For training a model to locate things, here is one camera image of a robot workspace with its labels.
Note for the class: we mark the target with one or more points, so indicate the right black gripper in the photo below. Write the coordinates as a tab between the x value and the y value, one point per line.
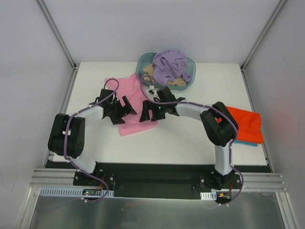
152	111

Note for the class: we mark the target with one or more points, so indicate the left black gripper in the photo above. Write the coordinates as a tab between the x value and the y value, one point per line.
118	109

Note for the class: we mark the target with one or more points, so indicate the pink t shirt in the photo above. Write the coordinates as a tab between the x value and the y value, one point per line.
130	87

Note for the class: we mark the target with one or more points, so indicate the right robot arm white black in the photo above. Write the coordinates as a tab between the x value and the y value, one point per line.
220	127

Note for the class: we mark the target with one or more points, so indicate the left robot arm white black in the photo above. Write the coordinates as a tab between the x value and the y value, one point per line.
67	137

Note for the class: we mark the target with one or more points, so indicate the beige t shirt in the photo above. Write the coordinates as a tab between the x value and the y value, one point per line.
148	76

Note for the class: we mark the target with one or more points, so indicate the purple t shirt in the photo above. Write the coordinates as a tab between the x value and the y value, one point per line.
170	65

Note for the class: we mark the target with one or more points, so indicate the teal plastic basket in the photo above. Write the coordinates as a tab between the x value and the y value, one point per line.
147	59

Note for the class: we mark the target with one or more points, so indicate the orange folded t shirt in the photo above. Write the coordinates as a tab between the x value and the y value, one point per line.
249	125

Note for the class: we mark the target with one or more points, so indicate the teal folded t shirt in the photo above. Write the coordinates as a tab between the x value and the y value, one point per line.
246	143

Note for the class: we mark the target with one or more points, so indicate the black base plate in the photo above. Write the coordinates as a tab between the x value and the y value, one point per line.
157	181

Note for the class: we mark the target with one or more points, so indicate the right white cable duct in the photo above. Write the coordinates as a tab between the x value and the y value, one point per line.
208	196

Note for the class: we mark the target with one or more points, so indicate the white cable duct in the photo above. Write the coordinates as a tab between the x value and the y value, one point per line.
75	192
208	196

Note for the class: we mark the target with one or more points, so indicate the left white cable duct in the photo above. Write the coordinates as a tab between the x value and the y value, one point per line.
75	192

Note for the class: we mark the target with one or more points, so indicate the left aluminium frame post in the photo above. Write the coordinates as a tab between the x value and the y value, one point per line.
56	33

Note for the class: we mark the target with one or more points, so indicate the aluminium frame post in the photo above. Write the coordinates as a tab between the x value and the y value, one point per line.
276	11
56	33

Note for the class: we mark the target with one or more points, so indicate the right aluminium frame post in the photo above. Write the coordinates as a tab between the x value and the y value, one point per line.
276	11

